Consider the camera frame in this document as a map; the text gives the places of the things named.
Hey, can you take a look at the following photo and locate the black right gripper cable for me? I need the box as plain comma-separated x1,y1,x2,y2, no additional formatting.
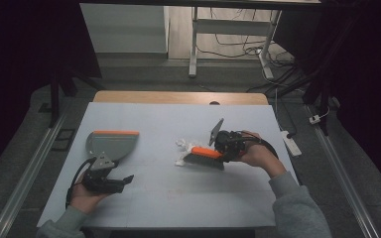
236,131,280,161

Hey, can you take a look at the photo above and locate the white power strip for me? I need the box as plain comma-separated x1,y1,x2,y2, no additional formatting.
280,130,303,158

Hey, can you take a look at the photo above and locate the dark curtain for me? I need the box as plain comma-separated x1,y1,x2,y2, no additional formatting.
272,0,381,201
0,0,103,184

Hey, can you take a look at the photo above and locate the white cabinet panel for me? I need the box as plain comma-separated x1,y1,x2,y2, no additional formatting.
79,3,171,55

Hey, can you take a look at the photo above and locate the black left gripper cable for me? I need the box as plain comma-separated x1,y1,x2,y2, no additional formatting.
64,157,97,210

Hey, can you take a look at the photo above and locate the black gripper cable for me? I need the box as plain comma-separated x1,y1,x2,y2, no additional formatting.
236,131,280,161
64,157,97,210

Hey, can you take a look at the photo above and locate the grey dustpan with orange edge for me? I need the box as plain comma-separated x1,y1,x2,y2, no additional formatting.
84,130,141,164

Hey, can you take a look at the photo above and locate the orange handled grey brush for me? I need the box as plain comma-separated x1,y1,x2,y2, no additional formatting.
182,146,226,172

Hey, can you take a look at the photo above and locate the tangle of floor cables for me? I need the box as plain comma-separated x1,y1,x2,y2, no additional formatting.
196,8,301,95

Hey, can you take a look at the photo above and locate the person's left hand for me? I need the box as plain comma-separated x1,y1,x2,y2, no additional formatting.
68,182,108,214

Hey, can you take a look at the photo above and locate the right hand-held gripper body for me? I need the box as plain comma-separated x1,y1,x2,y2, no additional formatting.
208,118,246,163

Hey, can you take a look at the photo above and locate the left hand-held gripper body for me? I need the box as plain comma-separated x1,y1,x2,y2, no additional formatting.
82,152,125,194

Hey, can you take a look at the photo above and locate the black rectangular floor frame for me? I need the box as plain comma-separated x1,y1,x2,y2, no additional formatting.
51,128,76,153

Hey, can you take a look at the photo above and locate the white desk frame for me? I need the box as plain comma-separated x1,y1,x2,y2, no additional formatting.
188,6,283,80

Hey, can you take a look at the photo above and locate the person's right hand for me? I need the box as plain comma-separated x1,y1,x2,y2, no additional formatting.
236,130,287,179

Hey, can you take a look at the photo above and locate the wooden table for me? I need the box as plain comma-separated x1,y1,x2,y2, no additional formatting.
92,90,270,106

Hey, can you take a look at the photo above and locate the metal floor rail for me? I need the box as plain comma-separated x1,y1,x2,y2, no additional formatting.
0,108,69,238
307,104,381,238

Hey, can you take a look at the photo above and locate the group of white paper scraps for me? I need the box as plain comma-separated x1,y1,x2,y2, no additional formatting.
174,137,200,168

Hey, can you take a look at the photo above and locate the white board table cover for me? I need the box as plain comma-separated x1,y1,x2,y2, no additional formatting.
37,101,301,230

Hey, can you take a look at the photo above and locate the black stand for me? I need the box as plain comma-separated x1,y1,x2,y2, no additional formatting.
38,63,104,129
271,62,333,137

